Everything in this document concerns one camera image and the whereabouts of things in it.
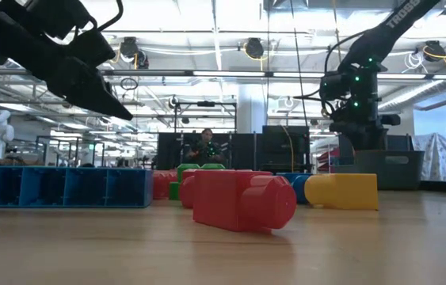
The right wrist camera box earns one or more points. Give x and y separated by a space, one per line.
391 120

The red two-stud block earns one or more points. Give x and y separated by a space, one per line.
222 202
186 192

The person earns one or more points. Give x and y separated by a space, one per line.
205 148

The black metal frames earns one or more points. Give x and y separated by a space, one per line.
68 137

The white building column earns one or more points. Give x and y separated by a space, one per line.
252 107

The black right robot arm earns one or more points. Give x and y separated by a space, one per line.
389 27

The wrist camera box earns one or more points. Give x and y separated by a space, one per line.
92 47
391 120

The red three-stud block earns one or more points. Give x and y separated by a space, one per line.
163 184

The red stacked bins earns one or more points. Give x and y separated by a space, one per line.
327 158

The black gantry frame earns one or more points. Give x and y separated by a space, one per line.
206 103

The yellow two-stud block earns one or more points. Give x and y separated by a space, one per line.
345 192

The blue two-stud block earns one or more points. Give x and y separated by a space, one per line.
300 190

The dark partition panel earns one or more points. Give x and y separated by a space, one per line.
399 142

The black partition screen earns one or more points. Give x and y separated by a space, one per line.
242 150

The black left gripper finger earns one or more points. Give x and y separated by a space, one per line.
88 93

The blue four-stud block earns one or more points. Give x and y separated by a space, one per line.
64 169

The patterned hanging cloth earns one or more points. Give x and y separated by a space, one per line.
436 158

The grey-blue plastic bin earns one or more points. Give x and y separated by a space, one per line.
373 174

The overhead light rail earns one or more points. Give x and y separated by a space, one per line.
226 73

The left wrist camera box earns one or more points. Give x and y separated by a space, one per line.
92 47

